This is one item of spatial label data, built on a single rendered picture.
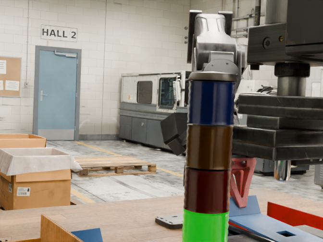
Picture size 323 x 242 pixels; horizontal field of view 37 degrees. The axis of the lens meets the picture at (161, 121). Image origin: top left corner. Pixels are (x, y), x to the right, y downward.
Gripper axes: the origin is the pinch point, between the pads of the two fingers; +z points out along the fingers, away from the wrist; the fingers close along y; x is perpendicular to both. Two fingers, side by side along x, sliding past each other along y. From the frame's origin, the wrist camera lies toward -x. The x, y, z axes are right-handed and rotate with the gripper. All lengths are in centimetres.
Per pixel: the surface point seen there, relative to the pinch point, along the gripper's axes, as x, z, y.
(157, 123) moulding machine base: 489, -303, -775
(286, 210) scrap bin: 23.9, 0.4, -14.5
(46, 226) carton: -24.6, -2.5, -19.3
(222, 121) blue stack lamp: -26.5, -1.8, 31.1
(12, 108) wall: 242, -412, -977
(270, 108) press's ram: -5.3, -9.2, 16.3
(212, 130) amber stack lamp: -27.2, -1.2, 30.5
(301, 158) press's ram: -4.2, -1.9, 18.0
